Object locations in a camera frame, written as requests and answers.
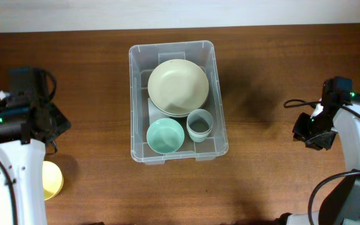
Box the cream white bowl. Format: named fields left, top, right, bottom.
left=147, top=59, right=209, bottom=116

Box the yellow small bowl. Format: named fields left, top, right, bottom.
left=42, top=161, right=64, bottom=201

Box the left black cable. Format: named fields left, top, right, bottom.
left=0, top=70, right=59, bottom=225

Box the right black cable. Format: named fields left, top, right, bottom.
left=283, top=98, right=360, bottom=225

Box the mint green cup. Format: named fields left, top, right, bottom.
left=191, top=136, right=206, bottom=143

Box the mint green small bowl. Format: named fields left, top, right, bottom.
left=146, top=118, right=185, bottom=154

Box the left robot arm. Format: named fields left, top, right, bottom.
left=0, top=67, right=71, bottom=224

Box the cream plastic cup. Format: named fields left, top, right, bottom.
left=188, top=129, right=211, bottom=138

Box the clear plastic storage bin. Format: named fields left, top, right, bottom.
left=129, top=40, right=229, bottom=165

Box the black cable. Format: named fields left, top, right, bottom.
left=283, top=98, right=360, bottom=225
left=0, top=70, right=59, bottom=225

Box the beige bowl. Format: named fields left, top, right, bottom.
left=150, top=96, right=205, bottom=118

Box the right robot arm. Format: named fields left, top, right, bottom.
left=275, top=77, right=360, bottom=225

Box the grey plastic cup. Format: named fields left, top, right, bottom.
left=186, top=109, right=213, bottom=133

